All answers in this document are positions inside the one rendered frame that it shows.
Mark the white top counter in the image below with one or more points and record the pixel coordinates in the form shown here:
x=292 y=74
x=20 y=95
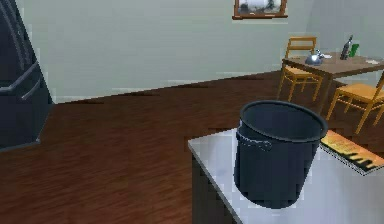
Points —
x=320 y=196

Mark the brown wooden table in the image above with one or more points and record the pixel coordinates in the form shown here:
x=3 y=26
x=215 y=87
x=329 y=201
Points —
x=336 y=66

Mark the dark grey pot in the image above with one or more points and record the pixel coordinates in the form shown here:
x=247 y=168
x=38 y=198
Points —
x=276 y=166

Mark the black fridge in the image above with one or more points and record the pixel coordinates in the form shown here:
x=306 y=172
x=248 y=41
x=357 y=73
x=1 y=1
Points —
x=20 y=110

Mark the green cup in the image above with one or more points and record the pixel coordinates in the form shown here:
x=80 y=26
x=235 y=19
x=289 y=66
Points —
x=354 y=50

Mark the dark bottle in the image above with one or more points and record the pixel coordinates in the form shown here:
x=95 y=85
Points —
x=346 y=49

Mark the silver kettle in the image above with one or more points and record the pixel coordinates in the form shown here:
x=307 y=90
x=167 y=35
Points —
x=314 y=59

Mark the brown framed picture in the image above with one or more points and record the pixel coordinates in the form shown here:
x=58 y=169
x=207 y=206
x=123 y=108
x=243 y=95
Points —
x=260 y=9

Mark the white paper napkin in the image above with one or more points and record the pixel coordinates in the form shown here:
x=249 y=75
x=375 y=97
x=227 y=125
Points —
x=372 y=61

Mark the yellow wooden chair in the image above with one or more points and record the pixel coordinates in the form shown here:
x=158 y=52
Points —
x=300 y=75
x=358 y=96

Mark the orange book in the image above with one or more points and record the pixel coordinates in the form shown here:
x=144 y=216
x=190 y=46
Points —
x=353 y=152

